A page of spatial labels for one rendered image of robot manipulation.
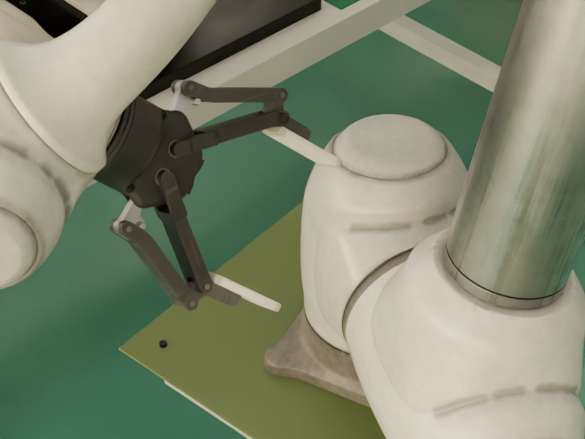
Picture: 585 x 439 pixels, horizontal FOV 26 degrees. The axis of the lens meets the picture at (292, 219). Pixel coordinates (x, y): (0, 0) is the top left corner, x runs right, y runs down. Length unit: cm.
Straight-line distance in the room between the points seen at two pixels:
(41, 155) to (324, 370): 58
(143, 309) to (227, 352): 112
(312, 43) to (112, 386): 81
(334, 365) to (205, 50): 60
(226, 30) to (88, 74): 99
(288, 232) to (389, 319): 44
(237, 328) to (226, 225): 126
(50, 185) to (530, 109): 33
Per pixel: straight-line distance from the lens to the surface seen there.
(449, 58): 277
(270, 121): 107
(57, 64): 79
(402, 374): 103
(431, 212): 113
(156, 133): 99
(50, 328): 243
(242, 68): 173
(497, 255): 96
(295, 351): 130
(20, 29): 93
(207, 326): 136
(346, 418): 127
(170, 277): 103
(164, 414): 226
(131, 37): 78
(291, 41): 178
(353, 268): 112
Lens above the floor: 173
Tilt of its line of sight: 41 degrees down
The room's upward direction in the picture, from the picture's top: straight up
